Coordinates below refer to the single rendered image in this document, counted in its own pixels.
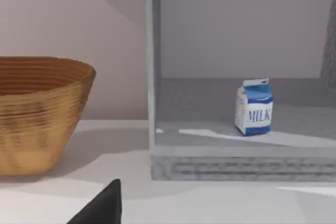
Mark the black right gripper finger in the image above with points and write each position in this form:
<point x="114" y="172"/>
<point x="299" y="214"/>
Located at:
<point x="106" y="205"/>

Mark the woven wooden basket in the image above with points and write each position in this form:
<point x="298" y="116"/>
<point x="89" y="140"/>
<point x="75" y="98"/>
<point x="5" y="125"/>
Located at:
<point x="39" y="119"/>

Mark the grey open cabinet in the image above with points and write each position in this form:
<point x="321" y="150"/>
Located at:
<point x="236" y="163"/>

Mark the blue and white milk carton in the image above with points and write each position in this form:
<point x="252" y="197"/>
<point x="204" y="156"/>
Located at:
<point x="254" y="111"/>

